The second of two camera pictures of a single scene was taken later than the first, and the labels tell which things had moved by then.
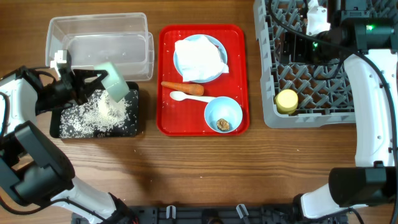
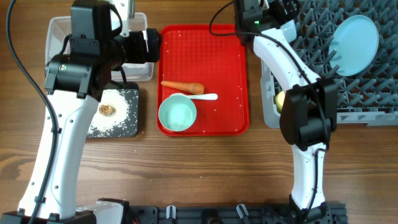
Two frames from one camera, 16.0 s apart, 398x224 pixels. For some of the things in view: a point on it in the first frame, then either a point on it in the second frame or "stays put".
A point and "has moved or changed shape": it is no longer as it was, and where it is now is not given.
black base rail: x=221 y=214 stays put
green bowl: x=113 y=82 → x=177 y=113
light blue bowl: x=223 y=107 has moved or changed shape
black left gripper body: x=59 y=94 → x=132 y=48
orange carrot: x=194 y=89 stays put
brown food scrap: x=222 y=124 → x=107 y=110
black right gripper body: x=286 y=47 → x=280 y=8
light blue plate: x=201 y=58 has moved or changed shape
